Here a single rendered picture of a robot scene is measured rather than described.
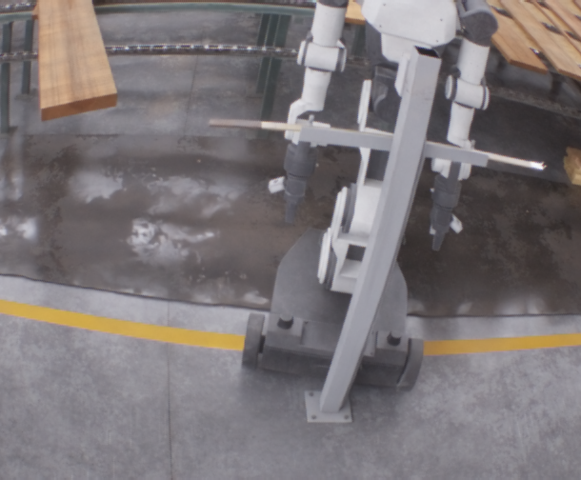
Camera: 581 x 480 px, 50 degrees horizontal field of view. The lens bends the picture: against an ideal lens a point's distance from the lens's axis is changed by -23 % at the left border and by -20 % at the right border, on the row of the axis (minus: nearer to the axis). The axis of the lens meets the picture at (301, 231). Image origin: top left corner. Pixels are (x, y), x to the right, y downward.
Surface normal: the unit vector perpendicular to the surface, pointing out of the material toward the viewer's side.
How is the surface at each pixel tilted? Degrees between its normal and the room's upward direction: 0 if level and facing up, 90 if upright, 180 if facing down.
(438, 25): 90
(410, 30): 90
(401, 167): 90
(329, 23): 90
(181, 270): 0
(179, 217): 0
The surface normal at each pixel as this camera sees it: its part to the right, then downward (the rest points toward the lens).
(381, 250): 0.07, 0.63
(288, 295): 0.16, -0.77
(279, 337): 0.04, -0.11
